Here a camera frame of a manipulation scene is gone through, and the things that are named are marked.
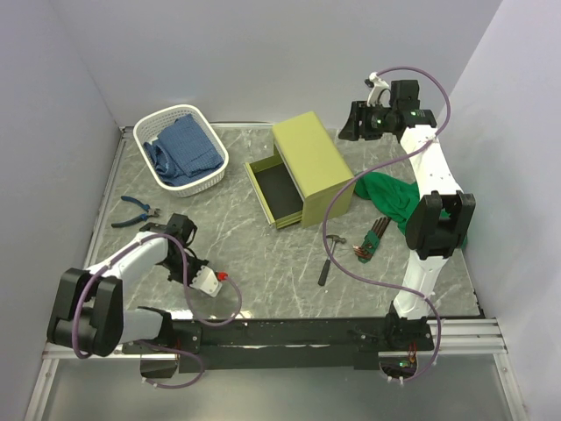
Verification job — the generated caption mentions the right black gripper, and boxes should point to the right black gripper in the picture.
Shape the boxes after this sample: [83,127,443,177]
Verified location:
[337,101,396,141]

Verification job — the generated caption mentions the olive green tool chest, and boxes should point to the olive green tool chest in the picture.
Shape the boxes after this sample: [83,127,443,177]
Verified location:
[245,111,353,230]

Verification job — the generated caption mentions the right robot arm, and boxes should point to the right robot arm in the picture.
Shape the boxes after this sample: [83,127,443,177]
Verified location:
[338,75,476,350]

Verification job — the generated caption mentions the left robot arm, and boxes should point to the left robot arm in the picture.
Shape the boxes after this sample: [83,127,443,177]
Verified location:
[46,214,221,358]

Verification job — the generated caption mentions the blue cloth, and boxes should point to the blue cloth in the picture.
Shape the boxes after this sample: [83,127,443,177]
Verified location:
[143,114,224,187]

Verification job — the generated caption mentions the green cloth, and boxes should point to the green cloth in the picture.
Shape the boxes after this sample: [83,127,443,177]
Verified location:
[353,171,471,250]

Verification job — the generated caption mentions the white plastic basket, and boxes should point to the white plastic basket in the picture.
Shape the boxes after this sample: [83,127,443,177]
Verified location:
[133,104,230,197]

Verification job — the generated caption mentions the hex key set green holder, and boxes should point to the hex key set green holder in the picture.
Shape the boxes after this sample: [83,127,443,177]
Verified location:
[352,217,391,263]

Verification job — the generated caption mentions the blue handled pliers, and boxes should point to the blue handled pliers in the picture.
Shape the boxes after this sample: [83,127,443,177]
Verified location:
[110,195,163,229]

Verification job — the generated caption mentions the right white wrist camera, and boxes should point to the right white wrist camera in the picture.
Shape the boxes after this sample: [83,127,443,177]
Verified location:
[365,72,390,106]

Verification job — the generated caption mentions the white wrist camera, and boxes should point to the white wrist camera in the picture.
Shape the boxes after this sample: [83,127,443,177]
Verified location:
[365,72,390,106]
[190,266,223,298]

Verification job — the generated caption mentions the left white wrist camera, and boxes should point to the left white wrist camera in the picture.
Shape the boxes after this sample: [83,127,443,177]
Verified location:
[190,266,223,298]

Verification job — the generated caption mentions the black handled hammer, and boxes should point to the black handled hammer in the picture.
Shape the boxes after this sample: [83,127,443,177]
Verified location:
[317,234,346,287]

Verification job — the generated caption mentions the aluminium frame rail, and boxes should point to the aluminium frame rail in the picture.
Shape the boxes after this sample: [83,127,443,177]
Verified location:
[24,125,137,421]

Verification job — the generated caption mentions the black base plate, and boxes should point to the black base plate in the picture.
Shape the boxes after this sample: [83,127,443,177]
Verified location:
[123,317,439,374]

